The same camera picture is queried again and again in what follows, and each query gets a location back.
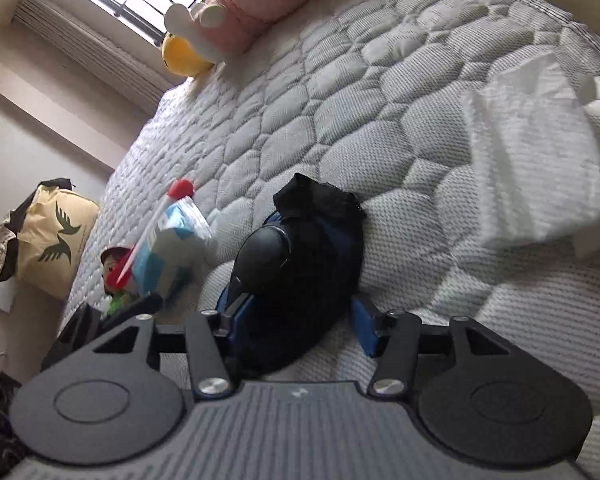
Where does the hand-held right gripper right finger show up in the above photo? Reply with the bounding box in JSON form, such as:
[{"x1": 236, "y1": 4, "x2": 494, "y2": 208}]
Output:
[{"x1": 351, "y1": 299, "x2": 502, "y2": 398}]

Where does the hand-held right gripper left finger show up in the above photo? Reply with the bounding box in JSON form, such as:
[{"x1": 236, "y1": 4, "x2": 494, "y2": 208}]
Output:
[{"x1": 87, "y1": 292, "x2": 254, "y2": 403}]

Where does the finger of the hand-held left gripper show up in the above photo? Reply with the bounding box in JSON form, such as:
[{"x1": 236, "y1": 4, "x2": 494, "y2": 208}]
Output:
[{"x1": 105, "y1": 294, "x2": 164, "y2": 323}]

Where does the blue and white plush toy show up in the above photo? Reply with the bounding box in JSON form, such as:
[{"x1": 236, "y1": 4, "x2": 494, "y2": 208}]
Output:
[{"x1": 130, "y1": 197, "x2": 216, "y2": 301}]

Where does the black cap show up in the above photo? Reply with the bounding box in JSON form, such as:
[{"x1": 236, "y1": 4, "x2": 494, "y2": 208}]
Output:
[{"x1": 227, "y1": 172, "x2": 368, "y2": 376}]

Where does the red and white foam rocket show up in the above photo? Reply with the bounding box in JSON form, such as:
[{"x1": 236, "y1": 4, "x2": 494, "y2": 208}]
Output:
[{"x1": 115, "y1": 180, "x2": 196, "y2": 283}]

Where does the small doll with red hat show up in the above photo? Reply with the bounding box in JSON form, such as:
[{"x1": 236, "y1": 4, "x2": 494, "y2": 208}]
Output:
[{"x1": 100, "y1": 246, "x2": 141, "y2": 318}]

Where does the yellow bag with green print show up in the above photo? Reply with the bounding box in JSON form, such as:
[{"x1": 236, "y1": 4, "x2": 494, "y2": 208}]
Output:
[{"x1": 10, "y1": 182, "x2": 101, "y2": 301}]

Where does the dark cloth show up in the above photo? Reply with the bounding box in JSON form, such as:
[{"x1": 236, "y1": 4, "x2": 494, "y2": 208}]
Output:
[{"x1": 0, "y1": 180, "x2": 36, "y2": 283}]

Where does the quilted white mattress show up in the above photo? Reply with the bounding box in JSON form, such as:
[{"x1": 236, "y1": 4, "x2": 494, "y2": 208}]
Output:
[{"x1": 25, "y1": 0, "x2": 600, "y2": 480}]

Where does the white cloth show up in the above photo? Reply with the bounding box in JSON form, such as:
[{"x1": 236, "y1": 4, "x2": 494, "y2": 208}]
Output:
[{"x1": 460, "y1": 52, "x2": 600, "y2": 261}]

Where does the yellow plush toy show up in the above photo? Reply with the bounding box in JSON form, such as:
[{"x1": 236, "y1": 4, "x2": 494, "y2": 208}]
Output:
[{"x1": 161, "y1": 32, "x2": 216, "y2": 78}]

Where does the ribbed panel under window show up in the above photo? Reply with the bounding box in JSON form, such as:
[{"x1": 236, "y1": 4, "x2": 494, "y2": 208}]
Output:
[{"x1": 12, "y1": 0, "x2": 168, "y2": 116}]

